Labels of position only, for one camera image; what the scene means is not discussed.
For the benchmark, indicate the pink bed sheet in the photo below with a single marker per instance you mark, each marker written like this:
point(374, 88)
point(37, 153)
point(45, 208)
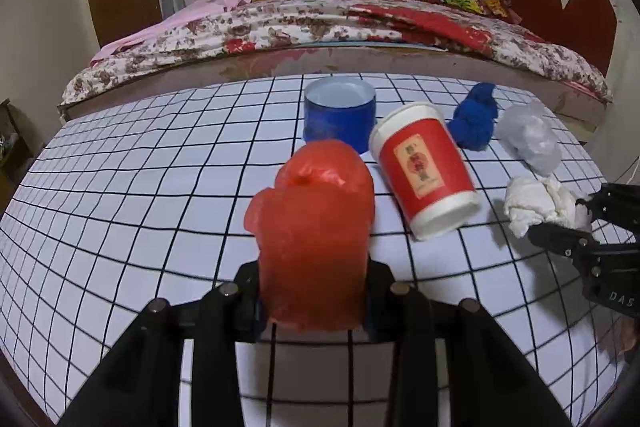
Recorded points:
point(200, 12)

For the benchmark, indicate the bed with mattress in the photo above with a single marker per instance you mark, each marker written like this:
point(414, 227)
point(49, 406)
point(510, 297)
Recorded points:
point(280, 64)

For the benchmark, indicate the red paper cup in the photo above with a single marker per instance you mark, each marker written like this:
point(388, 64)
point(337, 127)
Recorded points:
point(425, 167)

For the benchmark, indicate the floral quilt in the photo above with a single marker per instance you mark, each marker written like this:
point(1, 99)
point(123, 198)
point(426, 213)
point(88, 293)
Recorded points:
point(225, 22)

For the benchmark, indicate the colourful cartoon pillow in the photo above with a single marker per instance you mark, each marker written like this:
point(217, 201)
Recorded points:
point(480, 4)

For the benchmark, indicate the blue cloth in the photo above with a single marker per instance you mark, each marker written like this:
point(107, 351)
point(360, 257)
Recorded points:
point(472, 122)

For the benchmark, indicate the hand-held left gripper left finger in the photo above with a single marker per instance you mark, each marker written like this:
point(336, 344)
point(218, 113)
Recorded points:
point(245, 307)

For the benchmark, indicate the white grid tablecloth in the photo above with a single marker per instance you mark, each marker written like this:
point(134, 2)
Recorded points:
point(150, 207)

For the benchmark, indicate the clear plastic bag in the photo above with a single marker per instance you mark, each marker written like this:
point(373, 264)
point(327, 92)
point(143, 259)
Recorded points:
point(530, 137)

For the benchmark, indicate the red and white headboard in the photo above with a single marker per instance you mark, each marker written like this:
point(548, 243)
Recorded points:
point(575, 12)

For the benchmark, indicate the red plastic bag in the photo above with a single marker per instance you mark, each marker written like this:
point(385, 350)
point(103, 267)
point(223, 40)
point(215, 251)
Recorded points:
point(315, 232)

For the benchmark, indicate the blue paper cup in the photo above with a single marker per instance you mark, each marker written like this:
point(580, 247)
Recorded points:
point(335, 122)

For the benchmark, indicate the wooden side shelf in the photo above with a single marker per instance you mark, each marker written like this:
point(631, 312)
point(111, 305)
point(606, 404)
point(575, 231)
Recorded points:
point(12, 147)

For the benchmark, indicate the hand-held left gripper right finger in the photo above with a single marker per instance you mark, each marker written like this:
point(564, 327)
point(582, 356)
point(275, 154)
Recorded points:
point(382, 307)

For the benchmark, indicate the white tissue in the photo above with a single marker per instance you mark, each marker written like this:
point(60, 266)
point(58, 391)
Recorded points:
point(530, 202)

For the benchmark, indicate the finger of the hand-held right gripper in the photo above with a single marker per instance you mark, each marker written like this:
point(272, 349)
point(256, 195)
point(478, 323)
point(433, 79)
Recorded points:
point(615, 202)
point(560, 238)

